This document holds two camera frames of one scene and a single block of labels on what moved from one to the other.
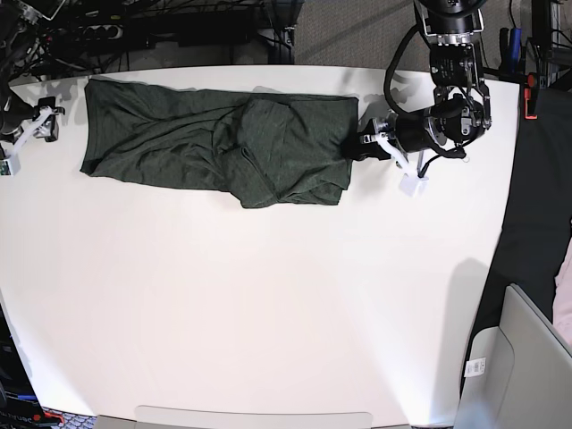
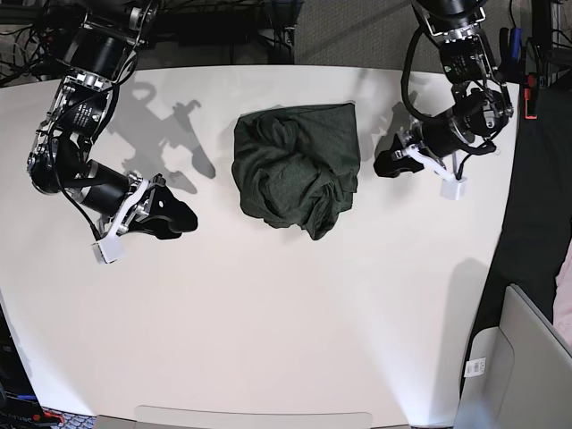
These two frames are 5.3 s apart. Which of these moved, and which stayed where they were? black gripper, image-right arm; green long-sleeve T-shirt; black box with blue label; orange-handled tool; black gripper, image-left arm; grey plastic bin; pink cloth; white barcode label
Moved: green long-sleeve T-shirt; black gripper, image-left arm; black gripper, image-right arm
Stayed: pink cloth; white barcode label; orange-handled tool; black box with blue label; grey plastic bin
